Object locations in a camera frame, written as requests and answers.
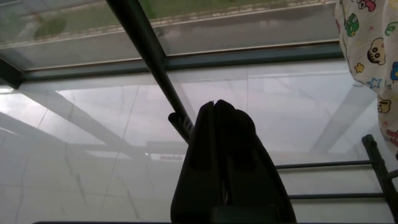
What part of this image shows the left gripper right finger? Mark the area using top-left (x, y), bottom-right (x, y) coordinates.
top-left (214, 99), bottom-right (296, 223)

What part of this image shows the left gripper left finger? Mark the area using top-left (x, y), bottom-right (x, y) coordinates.
top-left (170, 101), bottom-right (228, 223)

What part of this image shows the black clothes rack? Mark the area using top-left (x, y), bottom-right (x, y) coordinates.
top-left (105, 0), bottom-right (398, 223)

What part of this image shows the window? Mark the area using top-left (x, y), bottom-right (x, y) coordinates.
top-left (0, 0), bottom-right (346, 90)

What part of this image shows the cream printed garment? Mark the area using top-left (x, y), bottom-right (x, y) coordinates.
top-left (334, 0), bottom-right (398, 161)

